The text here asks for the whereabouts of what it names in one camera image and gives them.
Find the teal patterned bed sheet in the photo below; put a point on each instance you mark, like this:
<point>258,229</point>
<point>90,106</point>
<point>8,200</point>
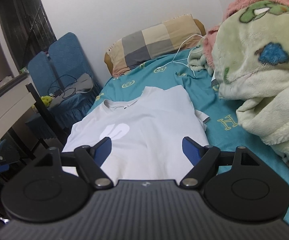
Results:
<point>222,130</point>

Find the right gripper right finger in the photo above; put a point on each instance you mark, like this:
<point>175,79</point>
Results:
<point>203,159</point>

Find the blue covered chair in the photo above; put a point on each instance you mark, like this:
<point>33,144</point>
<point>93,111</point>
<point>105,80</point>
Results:
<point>69,61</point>
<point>42,74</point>

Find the green fleece blanket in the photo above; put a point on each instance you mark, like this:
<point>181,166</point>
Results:
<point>251,59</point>

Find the pink fuzzy blanket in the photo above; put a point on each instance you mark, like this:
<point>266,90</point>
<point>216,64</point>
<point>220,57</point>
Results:
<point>233,7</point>

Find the white t-shirt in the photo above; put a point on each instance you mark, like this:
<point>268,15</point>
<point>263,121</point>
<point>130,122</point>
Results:
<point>146,134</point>

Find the yellow plush toy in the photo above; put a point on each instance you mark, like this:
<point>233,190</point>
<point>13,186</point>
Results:
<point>47,100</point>

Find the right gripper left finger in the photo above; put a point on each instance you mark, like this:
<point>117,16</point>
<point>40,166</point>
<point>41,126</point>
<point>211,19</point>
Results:
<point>89,159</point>

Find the grey cloth on chair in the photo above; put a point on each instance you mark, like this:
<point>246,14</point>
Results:
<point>83,84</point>

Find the white desk with black legs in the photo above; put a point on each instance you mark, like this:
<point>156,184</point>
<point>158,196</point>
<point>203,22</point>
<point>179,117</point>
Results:
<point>16,98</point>

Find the checkered pillow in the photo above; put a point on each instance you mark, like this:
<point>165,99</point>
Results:
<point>127,53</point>

